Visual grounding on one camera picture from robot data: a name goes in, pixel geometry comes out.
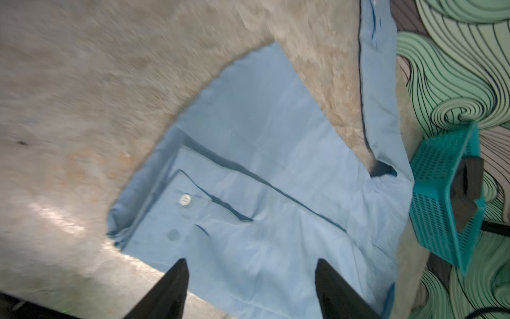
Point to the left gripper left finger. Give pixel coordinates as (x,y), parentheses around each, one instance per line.
(166,300)

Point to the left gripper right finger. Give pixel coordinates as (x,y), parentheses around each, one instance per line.
(337,298)

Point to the light blue long sleeve shirt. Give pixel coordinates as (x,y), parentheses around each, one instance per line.
(252,185)

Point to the teal plastic basket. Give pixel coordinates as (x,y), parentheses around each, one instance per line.
(434,166)

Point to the dark grey shirt in basket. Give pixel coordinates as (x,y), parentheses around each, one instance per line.
(465,189)

